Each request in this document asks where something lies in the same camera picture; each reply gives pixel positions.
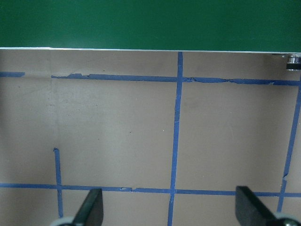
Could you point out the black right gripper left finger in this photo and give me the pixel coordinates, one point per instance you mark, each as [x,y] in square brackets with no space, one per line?
[91,210]

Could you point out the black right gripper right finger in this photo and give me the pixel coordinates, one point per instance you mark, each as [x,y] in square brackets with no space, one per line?
[250,211]

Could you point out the green conveyor belt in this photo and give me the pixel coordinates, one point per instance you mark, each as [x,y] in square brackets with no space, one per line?
[272,26]

